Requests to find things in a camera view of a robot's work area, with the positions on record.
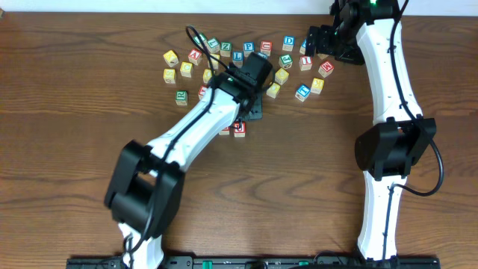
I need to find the red U block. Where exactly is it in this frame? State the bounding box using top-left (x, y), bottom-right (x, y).
top-left (233, 122), bottom-right (246, 137)

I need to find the red E block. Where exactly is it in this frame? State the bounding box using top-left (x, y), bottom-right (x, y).
top-left (219, 126), bottom-right (230, 135)

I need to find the red i block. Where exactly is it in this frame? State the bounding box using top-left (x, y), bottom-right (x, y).
top-left (198, 86), bottom-right (207, 99)
top-left (299, 56), bottom-right (313, 71)

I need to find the green R block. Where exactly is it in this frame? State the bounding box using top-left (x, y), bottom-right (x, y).
top-left (175, 90), bottom-right (188, 106)

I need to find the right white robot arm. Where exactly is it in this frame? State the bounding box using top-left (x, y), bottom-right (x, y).
top-left (305, 0), bottom-right (445, 268)

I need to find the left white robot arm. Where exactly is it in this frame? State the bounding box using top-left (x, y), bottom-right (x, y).
top-left (104, 53), bottom-right (273, 268)

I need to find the yellow block centre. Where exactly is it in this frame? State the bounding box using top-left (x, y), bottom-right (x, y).
top-left (266, 83), bottom-right (281, 99)

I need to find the red M block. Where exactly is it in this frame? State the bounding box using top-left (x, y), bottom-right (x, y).
top-left (318, 61), bottom-right (335, 78)

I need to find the yellow G block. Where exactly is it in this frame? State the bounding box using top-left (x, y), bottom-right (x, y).
top-left (275, 68), bottom-right (289, 85)

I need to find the blue S block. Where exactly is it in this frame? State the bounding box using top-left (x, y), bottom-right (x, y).
top-left (299, 40), bottom-right (307, 55)

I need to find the blue L block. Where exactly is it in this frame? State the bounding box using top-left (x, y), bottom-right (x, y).
top-left (232, 51), bottom-right (243, 67)

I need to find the yellow K block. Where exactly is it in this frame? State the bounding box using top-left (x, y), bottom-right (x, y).
top-left (311, 78), bottom-right (325, 94)

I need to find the yellow s block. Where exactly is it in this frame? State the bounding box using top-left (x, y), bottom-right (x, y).
top-left (163, 69), bottom-right (176, 84)
top-left (206, 54), bottom-right (220, 69)

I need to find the yellow O block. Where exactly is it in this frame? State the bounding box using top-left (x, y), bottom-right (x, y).
top-left (202, 69), bottom-right (212, 84)

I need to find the green J block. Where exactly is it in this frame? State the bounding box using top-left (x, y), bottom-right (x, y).
top-left (279, 54), bottom-right (293, 69)

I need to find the blue P block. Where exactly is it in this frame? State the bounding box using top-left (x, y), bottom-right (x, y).
top-left (243, 42), bottom-right (255, 57)

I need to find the blue T block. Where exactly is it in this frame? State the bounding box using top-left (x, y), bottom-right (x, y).
top-left (295, 84), bottom-right (311, 102)

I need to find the red C block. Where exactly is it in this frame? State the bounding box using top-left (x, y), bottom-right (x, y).
top-left (260, 40), bottom-right (273, 56)

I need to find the green Z block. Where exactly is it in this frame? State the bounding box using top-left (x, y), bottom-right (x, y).
top-left (220, 42), bottom-right (232, 58)

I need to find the green L block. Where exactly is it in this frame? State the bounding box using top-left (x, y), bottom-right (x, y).
top-left (207, 37), bottom-right (220, 54)

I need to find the red A block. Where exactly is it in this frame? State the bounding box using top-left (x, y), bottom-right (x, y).
top-left (188, 49), bottom-right (202, 66)

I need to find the yellow C block left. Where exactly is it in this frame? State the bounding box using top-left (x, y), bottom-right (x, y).
top-left (180, 62), bottom-right (193, 78)

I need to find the green F block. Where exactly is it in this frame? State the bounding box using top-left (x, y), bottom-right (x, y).
top-left (193, 33), bottom-right (208, 50)

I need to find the yellow S block left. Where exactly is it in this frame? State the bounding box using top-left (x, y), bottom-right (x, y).
top-left (163, 69), bottom-right (176, 84)

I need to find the yellow block upper left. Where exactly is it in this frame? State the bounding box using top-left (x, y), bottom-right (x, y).
top-left (163, 49), bottom-right (179, 67)

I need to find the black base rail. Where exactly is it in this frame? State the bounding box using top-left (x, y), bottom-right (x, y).
top-left (66, 255), bottom-right (441, 269)

